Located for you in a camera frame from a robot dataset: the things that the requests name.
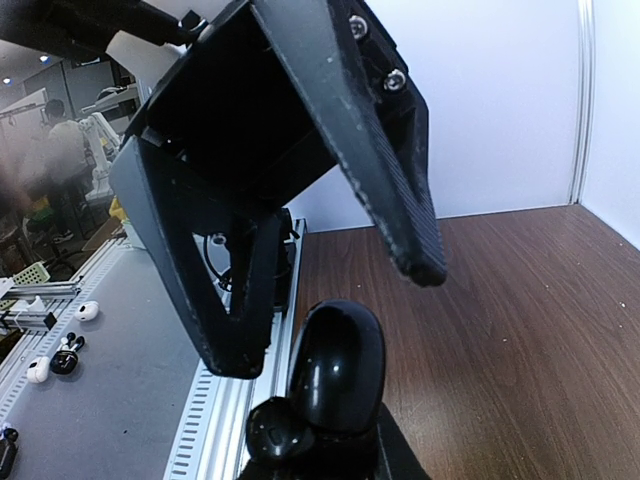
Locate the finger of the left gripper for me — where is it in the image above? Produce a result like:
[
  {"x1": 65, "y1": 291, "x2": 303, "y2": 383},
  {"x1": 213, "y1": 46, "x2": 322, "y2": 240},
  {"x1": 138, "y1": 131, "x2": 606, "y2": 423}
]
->
[{"x1": 110, "y1": 137, "x2": 276, "y2": 379}]

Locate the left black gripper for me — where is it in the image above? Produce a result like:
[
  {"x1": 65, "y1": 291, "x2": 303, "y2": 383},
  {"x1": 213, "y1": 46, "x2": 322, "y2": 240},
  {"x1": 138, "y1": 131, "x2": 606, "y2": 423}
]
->
[{"x1": 128, "y1": 1, "x2": 447, "y2": 287}]

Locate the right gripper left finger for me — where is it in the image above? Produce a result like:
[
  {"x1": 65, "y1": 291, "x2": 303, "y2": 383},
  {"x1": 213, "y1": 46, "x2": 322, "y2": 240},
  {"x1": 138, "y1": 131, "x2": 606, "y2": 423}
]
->
[{"x1": 239, "y1": 439, "x2": 310, "y2": 480}]

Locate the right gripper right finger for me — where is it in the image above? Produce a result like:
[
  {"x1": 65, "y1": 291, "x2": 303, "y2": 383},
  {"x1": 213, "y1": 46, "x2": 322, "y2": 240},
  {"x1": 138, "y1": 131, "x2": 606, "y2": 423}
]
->
[{"x1": 374, "y1": 404, "x2": 431, "y2": 480}]

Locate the black round cap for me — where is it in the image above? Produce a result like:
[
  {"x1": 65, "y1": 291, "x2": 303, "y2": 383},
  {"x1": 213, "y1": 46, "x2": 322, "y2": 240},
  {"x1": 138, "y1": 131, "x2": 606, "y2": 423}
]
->
[{"x1": 246, "y1": 299, "x2": 386, "y2": 468}]

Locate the white earbud case far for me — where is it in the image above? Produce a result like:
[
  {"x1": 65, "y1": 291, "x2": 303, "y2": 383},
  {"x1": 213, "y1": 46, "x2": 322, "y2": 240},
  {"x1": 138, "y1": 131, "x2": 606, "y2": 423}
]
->
[{"x1": 74, "y1": 300, "x2": 100, "y2": 322}]

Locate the black earbud case on desk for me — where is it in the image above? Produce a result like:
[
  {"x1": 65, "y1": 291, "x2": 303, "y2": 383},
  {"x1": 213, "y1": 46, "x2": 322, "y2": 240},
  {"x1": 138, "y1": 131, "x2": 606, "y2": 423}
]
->
[{"x1": 49, "y1": 332, "x2": 86, "y2": 375}]

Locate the white earbud case on desk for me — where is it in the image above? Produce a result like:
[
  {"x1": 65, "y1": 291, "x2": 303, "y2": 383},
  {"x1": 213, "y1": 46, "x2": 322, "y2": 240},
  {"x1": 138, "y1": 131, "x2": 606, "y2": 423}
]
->
[{"x1": 26, "y1": 356, "x2": 50, "y2": 384}]

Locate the seated person in background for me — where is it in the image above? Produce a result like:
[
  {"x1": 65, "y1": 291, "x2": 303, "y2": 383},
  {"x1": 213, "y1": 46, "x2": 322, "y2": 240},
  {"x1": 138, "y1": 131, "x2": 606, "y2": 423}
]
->
[{"x1": 40, "y1": 99, "x2": 87, "y2": 244}]

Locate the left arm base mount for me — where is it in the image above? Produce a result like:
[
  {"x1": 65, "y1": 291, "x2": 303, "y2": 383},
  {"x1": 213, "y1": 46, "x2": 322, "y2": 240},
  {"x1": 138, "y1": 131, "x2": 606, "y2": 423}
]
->
[{"x1": 204, "y1": 207, "x2": 301, "y2": 316}]

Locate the aluminium front rail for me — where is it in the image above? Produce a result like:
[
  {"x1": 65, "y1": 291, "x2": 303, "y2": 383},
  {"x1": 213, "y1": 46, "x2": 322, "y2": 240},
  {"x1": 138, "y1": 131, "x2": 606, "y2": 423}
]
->
[{"x1": 1, "y1": 239, "x2": 293, "y2": 479}]

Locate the left aluminium frame post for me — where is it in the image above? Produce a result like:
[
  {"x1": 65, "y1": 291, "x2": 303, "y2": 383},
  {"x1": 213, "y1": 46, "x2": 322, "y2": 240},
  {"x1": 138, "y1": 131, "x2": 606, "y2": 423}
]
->
[{"x1": 569, "y1": 0, "x2": 597, "y2": 204}]

